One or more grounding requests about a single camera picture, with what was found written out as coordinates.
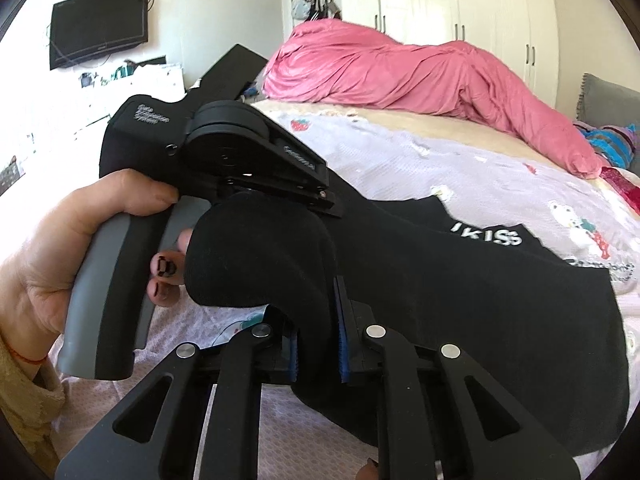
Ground person's left hand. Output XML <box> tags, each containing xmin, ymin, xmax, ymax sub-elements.
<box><xmin>0</xmin><ymin>169</ymin><xmax>198</xmax><ymax>361</ymax></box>

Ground white wardrobe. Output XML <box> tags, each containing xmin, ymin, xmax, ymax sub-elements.
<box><xmin>340</xmin><ymin>0</ymin><xmax>561</xmax><ymax>108</ymax></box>

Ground blue striped cloth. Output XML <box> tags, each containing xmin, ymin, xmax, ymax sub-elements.
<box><xmin>575</xmin><ymin>121</ymin><xmax>640</xmax><ymax>171</ymax></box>

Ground red patterned cloth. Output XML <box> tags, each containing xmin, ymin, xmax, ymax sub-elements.
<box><xmin>597</xmin><ymin>165</ymin><xmax>640</xmax><ymax>201</ymax></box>

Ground cartoon printed blanket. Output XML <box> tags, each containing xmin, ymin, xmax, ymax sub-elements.
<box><xmin>50</xmin><ymin>100</ymin><xmax>640</xmax><ymax>480</ymax></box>

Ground pink duvet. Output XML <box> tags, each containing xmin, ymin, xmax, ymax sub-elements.
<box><xmin>262</xmin><ymin>19</ymin><xmax>608</xmax><ymax>178</ymax></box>

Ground person's left forearm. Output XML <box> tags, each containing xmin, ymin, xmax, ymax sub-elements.
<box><xmin>0</xmin><ymin>330</ymin><xmax>66</xmax><ymax>476</ymax></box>

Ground grey cushion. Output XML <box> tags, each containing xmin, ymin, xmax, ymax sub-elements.
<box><xmin>580</xmin><ymin>73</ymin><xmax>640</xmax><ymax>128</ymax></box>

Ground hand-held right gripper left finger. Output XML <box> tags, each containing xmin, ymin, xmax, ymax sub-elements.
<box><xmin>55</xmin><ymin>305</ymin><xmax>301</xmax><ymax>480</ymax></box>

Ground black wall television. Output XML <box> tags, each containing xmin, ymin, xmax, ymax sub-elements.
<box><xmin>49</xmin><ymin>0</ymin><xmax>150</xmax><ymax>71</ymax></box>

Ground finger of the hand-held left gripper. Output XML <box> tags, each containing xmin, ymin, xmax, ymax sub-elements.
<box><xmin>240</xmin><ymin>125</ymin><xmax>346</xmax><ymax>218</ymax></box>

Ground black pants with orange cuffs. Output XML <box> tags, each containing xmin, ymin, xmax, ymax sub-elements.
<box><xmin>182</xmin><ymin>191</ymin><xmax>630</xmax><ymax>461</ymax></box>

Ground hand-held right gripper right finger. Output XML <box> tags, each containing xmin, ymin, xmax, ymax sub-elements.
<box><xmin>334</xmin><ymin>276</ymin><xmax>583</xmax><ymax>480</ymax></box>

